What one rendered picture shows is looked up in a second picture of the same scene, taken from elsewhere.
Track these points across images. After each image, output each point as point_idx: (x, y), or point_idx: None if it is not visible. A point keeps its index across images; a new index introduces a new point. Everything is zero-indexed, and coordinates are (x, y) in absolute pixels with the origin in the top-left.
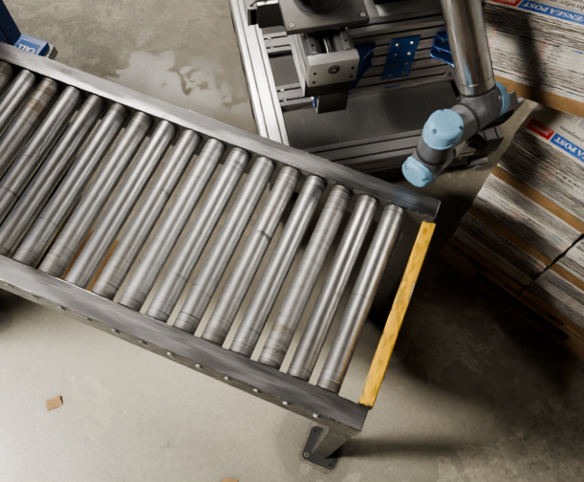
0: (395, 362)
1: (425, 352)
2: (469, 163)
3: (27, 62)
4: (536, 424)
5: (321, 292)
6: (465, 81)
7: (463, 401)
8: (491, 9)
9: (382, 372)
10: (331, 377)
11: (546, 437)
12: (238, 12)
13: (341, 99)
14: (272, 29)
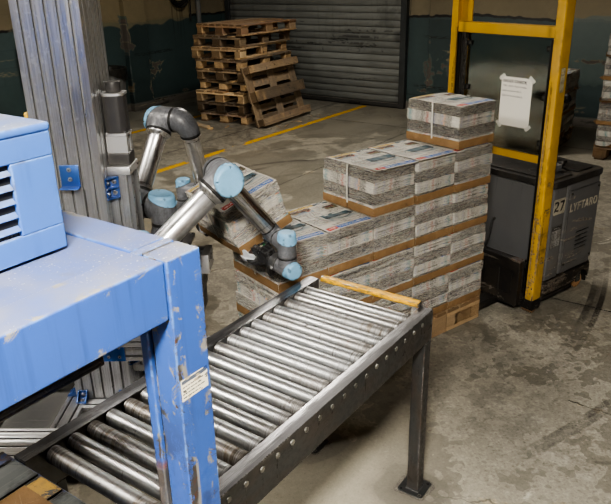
0: (357, 439)
1: (353, 424)
2: None
3: (102, 409)
4: (410, 388)
5: (351, 313)
6: (267, 222)
7: (391, 414)
8: (227, 212)
9: (403, 296)
10: (402, 313)
11: None
12: (11, 439)
13: None
14: (45, 425)
